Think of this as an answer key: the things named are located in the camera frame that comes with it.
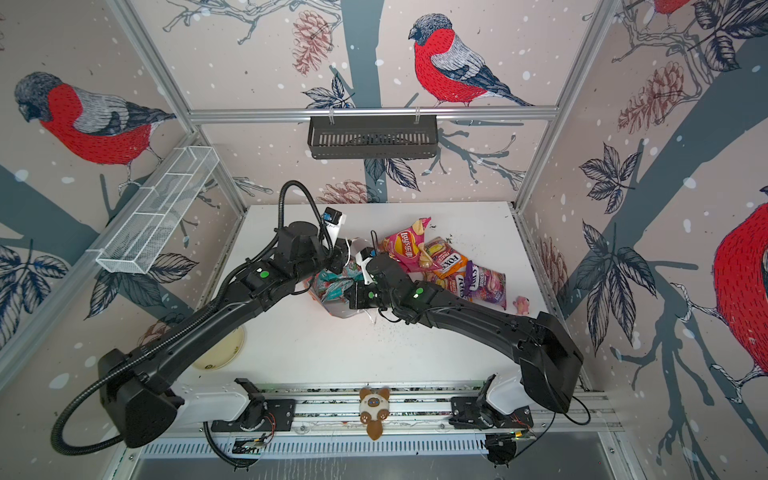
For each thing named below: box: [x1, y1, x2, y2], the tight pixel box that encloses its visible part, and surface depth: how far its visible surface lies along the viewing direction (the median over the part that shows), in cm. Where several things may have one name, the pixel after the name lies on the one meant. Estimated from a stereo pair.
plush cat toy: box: [359, 387, 390, 441], surface depth 74 cm
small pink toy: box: [512, 296, 530, 315], surface depth 93 cm
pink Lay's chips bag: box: [383, 217, 439, 273], surface depth 97 cm
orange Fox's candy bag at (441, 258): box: [420, 236, 469, 279], surface depth 102 cm
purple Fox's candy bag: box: [464, 260, 507, 311], surface depth 97 cm
